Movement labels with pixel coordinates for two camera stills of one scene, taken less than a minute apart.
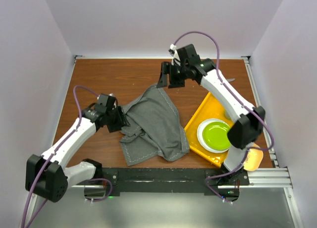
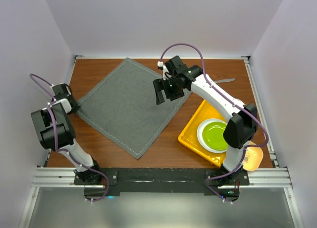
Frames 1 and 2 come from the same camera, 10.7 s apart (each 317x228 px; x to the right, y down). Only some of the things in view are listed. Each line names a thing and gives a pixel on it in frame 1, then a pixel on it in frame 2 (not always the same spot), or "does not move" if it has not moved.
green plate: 215,136 does not move
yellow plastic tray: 210,108 does not move
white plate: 199,132 does not move
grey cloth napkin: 155,127 to 123,105
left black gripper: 121,120 to 76,107
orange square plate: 253,159 does not move
